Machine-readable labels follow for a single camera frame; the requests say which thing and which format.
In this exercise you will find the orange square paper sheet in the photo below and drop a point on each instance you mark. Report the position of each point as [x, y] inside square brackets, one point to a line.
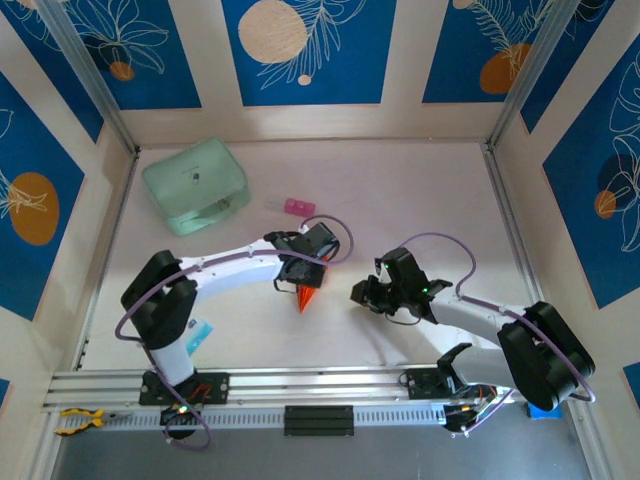
[305, 297]

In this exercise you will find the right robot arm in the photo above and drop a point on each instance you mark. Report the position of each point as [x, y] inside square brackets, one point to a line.
[540, 350]

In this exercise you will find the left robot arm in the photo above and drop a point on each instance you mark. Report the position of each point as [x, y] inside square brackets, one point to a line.
[165, 305]

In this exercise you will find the pink and clear pill box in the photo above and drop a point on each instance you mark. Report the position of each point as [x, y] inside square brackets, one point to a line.
[299, 206]

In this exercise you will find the light blue wipes packet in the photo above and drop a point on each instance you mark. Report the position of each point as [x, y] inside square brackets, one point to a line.
[202, 334]

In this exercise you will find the mint green zip case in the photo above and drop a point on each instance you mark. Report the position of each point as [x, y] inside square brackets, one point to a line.
[195, 175]

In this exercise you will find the blue sponge block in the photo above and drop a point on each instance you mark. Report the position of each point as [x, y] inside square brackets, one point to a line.
[545, 414]

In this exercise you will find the aluminium mounting rail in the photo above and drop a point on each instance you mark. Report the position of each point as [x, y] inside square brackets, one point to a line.
[320, 382]

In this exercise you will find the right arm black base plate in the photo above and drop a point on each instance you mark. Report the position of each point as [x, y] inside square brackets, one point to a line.
[422, 385]

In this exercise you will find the aluminium side rail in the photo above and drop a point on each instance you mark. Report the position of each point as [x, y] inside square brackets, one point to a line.
[102, 280]
[510, 210]

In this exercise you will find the black ribbed bracket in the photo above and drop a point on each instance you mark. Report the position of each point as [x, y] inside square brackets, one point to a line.
[319, 421]

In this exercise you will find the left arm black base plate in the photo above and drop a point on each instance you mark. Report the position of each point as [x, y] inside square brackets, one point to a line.
[215, 389]

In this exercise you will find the aluminium frame post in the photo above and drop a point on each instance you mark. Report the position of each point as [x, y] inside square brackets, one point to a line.
[85, 65]
[540, 70]

